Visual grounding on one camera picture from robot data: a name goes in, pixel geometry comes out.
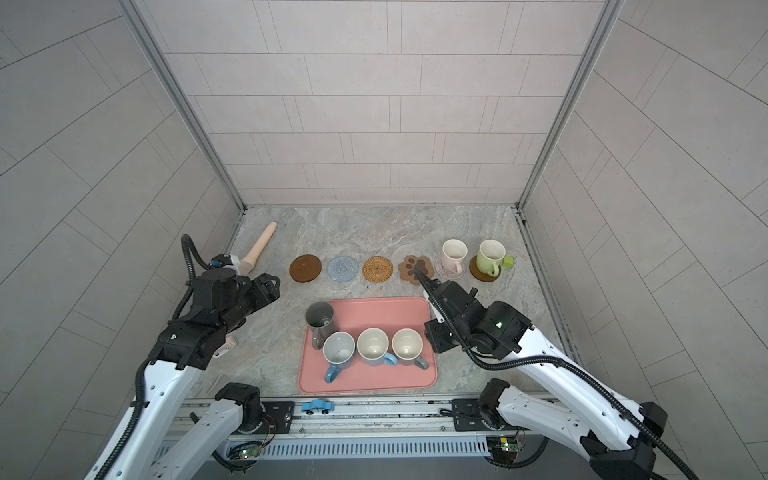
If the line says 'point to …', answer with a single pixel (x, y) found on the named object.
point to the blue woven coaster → (342, 268)
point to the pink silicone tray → (360, 314)
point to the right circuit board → (503, 448)
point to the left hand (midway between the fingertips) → (276, 279)
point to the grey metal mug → (320, 319)
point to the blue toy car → (318, 405)
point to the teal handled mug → (407, 346)
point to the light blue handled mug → (372, 345)
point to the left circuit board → (252, 452)
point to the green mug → (491, 252)
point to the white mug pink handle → (453, 252)
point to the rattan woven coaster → (377, 269)
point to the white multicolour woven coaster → (449, 268)
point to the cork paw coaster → (411, 263)
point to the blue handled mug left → (338, 350)
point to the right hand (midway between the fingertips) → (431, 335)
